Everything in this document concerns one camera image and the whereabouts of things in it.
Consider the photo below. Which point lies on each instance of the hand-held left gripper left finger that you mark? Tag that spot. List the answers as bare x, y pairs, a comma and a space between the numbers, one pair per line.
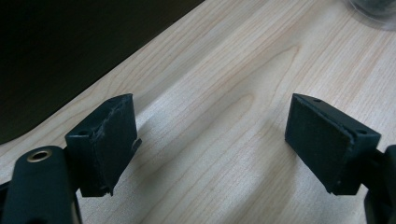
106, 146

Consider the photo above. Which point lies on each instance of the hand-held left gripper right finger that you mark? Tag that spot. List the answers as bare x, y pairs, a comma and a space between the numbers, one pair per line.
323, 146

